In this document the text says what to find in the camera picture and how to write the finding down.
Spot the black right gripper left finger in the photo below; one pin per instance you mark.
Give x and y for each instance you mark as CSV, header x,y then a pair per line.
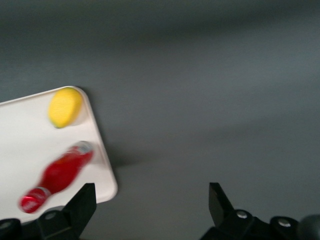
x,y
75,212

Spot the yellow lemon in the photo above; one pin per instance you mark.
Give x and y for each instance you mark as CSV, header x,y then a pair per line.
x,y
65,107

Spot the white plastic tray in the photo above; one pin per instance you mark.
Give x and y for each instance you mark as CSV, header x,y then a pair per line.
x,y
25,140

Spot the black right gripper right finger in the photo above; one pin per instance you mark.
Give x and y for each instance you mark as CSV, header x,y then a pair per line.
x,y
225,215

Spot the red coke bottle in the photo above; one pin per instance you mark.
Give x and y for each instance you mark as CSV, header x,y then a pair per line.
x,y
60,175

